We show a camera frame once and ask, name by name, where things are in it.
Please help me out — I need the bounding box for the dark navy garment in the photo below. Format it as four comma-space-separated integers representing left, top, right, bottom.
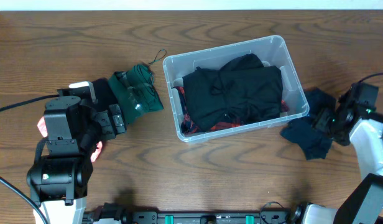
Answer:
280, 88, 336, 160

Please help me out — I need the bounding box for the pink printed t-shirt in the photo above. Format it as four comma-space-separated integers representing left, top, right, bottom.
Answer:
37, 117, 103, 162

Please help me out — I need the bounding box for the red plaid flannel shirt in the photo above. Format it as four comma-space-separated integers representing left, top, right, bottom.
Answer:
174, 85, 288, 134

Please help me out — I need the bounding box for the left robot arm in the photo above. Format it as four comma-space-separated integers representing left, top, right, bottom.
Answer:
27, 96, 126, 223

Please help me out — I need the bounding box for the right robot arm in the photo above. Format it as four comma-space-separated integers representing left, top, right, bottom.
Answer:
290, 78, 383, 223

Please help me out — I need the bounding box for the black taped folded garment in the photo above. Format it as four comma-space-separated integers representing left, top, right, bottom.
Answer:
92, 78, 118, 112

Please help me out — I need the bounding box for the green folded garment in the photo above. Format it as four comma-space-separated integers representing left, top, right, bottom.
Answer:
108, 49, 167, 124

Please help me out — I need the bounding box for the clear plastic storage bin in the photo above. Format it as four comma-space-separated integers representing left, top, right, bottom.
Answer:
163, 35, 310, 144

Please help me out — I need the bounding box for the black mounting rail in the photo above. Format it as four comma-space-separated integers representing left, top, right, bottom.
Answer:
82, 202, 338, 224

